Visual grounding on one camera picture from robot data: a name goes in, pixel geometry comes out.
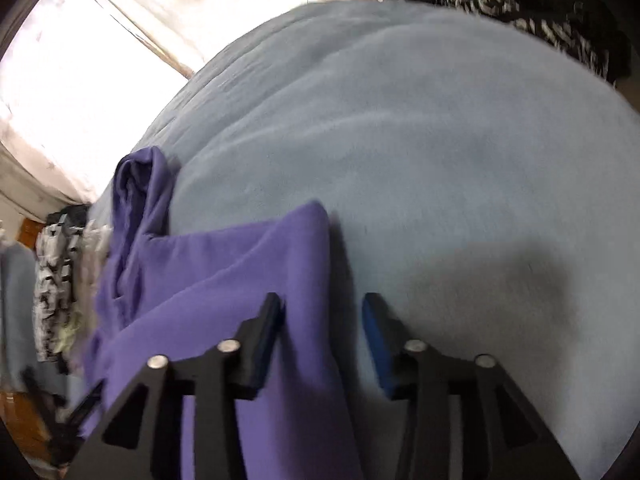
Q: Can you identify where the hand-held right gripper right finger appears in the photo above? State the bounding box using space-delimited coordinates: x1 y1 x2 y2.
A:
361 292 581 480

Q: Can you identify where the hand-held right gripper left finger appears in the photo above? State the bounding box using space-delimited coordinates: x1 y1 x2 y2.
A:
65 292 287 480

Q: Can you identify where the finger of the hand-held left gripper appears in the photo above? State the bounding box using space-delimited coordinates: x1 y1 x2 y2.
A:
67 381 106 425

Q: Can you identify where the purple hoodie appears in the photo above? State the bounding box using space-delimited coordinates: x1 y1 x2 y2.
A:
80 146 363 480

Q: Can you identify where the grey blue cloth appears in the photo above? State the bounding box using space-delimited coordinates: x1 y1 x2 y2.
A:
0 242 42 392

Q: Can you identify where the black and white patterned garment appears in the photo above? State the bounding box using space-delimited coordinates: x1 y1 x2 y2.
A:
32 212 83 361

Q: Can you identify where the white quilted jacket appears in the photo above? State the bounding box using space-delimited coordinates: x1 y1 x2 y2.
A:
65 220 115 356

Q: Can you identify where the wooden furniture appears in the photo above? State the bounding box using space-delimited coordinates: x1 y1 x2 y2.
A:
15 217 48 252

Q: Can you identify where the light blue fleece blanket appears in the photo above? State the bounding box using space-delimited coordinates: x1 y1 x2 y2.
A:
87 0 640 480

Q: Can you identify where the white flower-print curtain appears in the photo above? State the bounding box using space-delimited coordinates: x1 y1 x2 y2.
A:
0 0 381 206

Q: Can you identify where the black and white fuzzy cloth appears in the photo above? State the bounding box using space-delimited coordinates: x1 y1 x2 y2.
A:
440 0 631 86

